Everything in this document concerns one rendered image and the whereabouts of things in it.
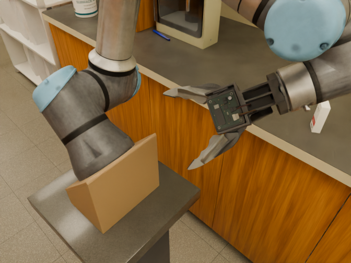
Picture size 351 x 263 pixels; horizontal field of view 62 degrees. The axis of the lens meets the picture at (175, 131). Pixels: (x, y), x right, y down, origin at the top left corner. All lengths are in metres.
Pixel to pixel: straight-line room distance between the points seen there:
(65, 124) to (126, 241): 0.29
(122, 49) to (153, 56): 0.68
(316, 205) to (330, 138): 0.24
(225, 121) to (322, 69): 0.16
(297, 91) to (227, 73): 0.79
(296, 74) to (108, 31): 0.40
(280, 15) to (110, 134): 0.44
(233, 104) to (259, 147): 0.63
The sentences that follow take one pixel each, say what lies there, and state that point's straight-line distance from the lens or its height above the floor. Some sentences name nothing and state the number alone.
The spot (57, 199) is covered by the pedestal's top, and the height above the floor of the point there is 0.94.
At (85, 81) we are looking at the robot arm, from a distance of 0.70.
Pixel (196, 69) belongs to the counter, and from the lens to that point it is 1.28.
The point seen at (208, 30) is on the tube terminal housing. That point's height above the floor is 1.02.
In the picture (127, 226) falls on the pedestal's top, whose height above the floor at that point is 0.94.
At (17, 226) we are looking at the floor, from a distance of 2.04.
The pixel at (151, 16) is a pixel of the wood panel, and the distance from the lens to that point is 1.66.
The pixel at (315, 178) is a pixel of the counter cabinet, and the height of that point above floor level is 0.83.
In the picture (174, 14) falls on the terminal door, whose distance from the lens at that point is 1.49.
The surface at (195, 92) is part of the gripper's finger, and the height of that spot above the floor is 1.28.
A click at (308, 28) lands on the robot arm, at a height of 1.45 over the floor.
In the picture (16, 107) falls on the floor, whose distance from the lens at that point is 2.96.
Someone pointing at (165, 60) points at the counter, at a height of 0.94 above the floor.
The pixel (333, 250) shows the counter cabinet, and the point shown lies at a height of 0.56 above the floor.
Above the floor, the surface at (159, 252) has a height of 0.67.
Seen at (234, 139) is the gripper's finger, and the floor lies 1.22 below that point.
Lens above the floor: 1.57
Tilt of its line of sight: 42 degrees down
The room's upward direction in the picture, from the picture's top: straight up
